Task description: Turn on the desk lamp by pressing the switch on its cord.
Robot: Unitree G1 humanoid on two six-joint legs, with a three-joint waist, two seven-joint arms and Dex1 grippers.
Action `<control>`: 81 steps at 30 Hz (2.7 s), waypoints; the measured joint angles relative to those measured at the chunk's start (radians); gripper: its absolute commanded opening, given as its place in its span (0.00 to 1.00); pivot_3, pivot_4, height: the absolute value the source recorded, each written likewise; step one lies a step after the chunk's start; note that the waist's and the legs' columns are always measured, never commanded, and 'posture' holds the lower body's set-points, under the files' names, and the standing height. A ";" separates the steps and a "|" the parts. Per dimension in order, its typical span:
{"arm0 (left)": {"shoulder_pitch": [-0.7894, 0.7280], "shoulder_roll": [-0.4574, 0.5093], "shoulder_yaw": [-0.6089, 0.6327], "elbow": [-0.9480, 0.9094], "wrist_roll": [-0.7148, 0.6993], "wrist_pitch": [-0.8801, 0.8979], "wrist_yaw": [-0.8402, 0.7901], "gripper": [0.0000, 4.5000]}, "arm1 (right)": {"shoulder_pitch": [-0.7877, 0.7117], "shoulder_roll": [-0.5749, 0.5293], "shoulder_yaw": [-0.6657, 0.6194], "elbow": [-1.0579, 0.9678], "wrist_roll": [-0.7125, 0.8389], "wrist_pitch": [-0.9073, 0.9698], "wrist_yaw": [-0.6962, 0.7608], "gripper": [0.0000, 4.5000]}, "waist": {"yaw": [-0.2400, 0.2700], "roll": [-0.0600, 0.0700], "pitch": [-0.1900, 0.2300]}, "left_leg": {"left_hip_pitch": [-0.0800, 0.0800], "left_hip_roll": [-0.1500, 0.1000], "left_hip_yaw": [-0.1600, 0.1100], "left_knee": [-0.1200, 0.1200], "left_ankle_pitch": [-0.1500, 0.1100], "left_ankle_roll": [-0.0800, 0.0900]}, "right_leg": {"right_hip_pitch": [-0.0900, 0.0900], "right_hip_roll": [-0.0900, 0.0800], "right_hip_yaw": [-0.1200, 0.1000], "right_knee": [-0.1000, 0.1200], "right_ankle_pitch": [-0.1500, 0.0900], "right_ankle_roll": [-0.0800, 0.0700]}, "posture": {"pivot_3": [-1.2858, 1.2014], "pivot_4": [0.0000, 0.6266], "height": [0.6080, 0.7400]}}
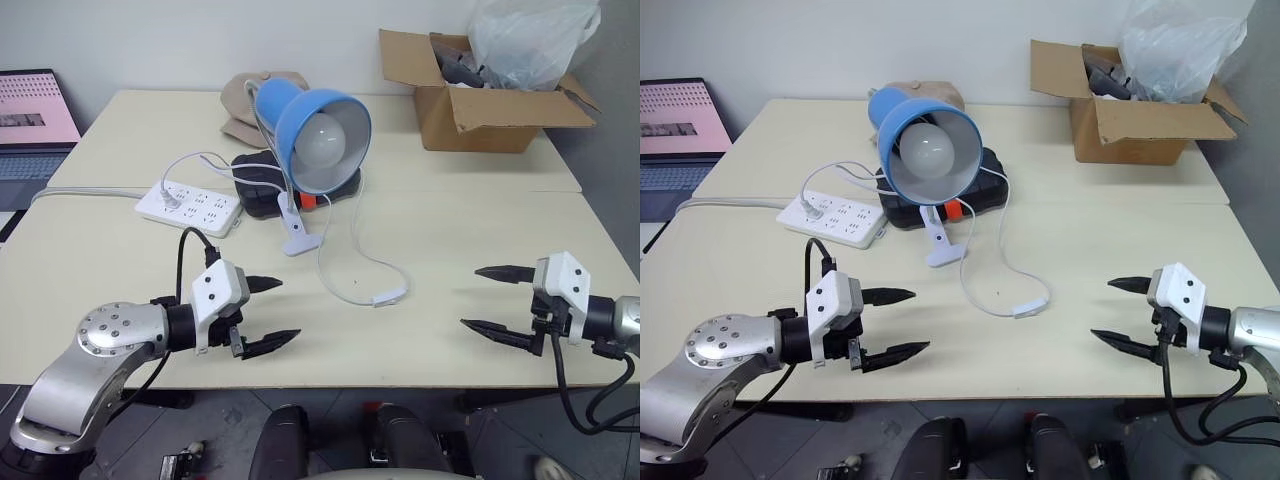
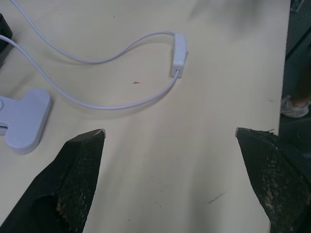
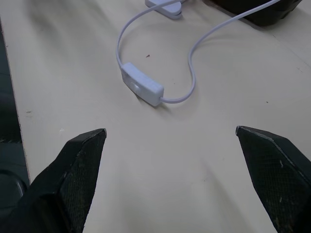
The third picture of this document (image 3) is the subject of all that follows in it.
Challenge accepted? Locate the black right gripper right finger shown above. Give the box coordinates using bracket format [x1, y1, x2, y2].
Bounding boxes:
[235, 125, 311, 233]

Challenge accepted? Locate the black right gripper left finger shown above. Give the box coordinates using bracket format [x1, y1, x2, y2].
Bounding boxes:
[0, 128, 107, 233]

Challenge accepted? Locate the black box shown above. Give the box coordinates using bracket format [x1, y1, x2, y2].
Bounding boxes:
[213, 0, 302, 27]

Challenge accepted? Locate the white plug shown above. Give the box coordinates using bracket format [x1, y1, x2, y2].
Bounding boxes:
[144, 0, 183, 19]

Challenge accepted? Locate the white inline cable switch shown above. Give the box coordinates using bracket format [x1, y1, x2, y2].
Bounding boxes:
[121, 62, 164, 107]

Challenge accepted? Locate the white cable with inline switch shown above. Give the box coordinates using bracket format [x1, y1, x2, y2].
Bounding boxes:
[116, 0, 277, 104]

